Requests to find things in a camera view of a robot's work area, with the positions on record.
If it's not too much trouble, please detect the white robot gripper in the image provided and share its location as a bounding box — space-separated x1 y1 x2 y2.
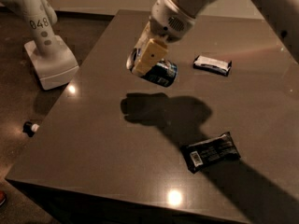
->
132 0 195 77

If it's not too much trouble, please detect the blue pepsi can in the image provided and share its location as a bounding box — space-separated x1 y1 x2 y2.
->
126 49 178 88

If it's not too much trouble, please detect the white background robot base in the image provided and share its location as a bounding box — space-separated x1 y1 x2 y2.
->
0 0 79 90

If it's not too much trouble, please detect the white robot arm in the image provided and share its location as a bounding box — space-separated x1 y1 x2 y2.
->
126 0 299 77

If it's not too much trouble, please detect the black and white snack packet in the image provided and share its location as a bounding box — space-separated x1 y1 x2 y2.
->
192 55 232 77

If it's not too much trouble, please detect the black snack bar wrapper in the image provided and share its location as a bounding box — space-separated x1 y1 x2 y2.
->
180 132 240 174

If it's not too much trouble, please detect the small black and white object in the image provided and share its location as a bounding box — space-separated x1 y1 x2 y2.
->
22 121 39 137

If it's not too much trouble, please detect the red object at floor edge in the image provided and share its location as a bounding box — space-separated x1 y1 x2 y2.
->
0 190 7 207

